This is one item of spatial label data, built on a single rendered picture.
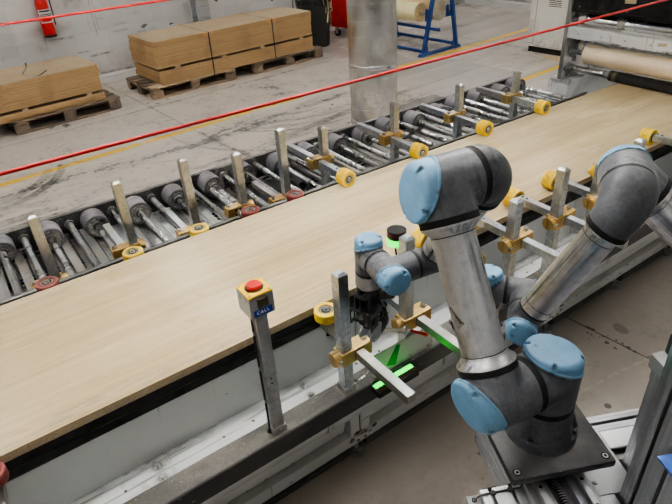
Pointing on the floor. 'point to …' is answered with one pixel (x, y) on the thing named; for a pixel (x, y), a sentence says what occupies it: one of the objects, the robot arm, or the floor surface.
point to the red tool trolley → (339, 15)
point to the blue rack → (432, 30)
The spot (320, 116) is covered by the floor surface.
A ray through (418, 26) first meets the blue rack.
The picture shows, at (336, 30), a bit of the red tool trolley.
